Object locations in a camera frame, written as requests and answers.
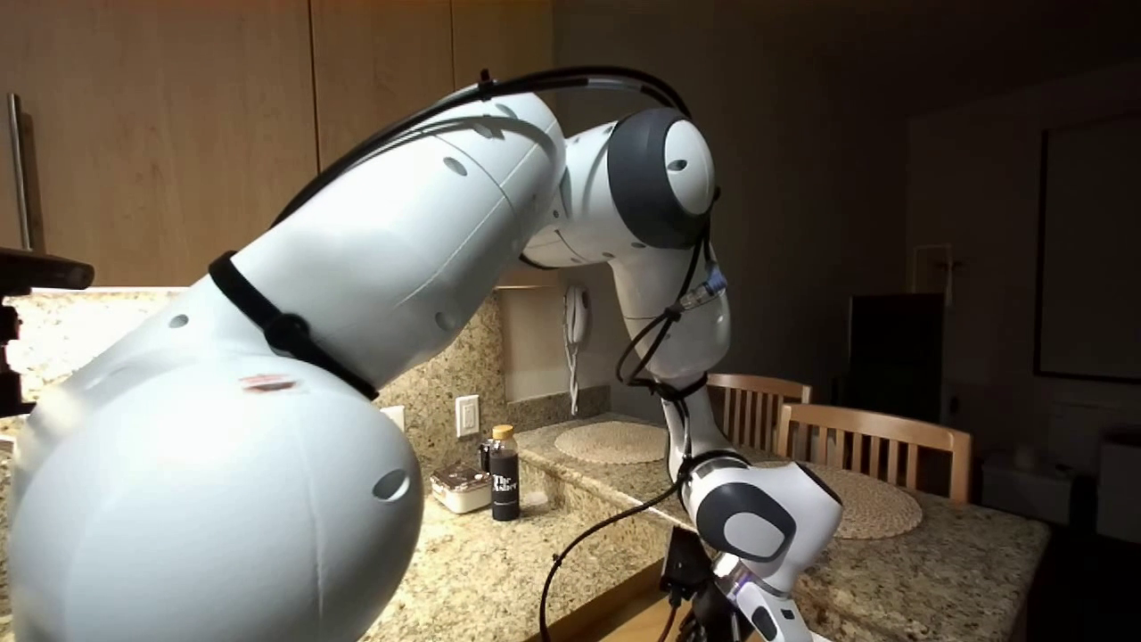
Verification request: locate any metal cabinet handle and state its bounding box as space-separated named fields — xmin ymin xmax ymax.
xmin=3 ymin=89 xmax=47 ymax=255

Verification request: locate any dark framed wall board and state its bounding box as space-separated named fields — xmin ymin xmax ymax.
xmin=1035 ymin=114 xmax=1141 ymax=385

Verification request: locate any black arm cable harness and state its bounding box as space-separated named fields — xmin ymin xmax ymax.
xmin=208 ymin=64 xmax=723 ymax=404

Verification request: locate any white wall phone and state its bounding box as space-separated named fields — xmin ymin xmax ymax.
xmin=558 ymin=283 xmax=592 ymax=349

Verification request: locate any black bottle wooden lid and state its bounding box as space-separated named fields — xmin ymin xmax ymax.
xmin=477 ymin=422 xmax=524 ymax=523

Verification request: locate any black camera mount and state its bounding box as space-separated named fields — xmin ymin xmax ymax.
xmin=0 ymin=247 xmax=95 ymax=422

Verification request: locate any white coiled phone cord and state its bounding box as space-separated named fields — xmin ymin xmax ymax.
xmin=563 ymin=336 xmax=583 ymax=422

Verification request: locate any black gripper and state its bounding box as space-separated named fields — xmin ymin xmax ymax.
xmin=678 ymin=577 xmax=757 ymax=642

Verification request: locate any brown cardboard cover box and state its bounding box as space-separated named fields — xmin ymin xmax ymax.
xmin=553 ymin=560 xmax=715 ymax=642

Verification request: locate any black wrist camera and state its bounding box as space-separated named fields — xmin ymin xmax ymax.
xmin=655 ymin=523 xmax=719 ymax=607

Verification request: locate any wooden slat chair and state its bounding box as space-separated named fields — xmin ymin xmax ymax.
xmin=702 ymin=371 xmax=817 ymax=460
xmin=776 ymin=398 xmax=978 ymax=506

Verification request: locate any black square furniture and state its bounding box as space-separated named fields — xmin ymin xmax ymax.
xmin=847 ymin=292 xmax=947 ymax=422

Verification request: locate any wooden wall cabinet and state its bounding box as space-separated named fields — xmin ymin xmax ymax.
xmin=0 ymin=0 xmax=557 ymax=290

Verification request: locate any black looped gripper cable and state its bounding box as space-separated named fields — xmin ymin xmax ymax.
xmin=534 ymin=445 xmax=751 ymax=642

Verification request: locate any round woven placemat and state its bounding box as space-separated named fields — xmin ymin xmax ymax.
xmin=550 ymin=418 xmax=671 ymax=468
xmin=817 ymin=460 xmax=927 ymax=542

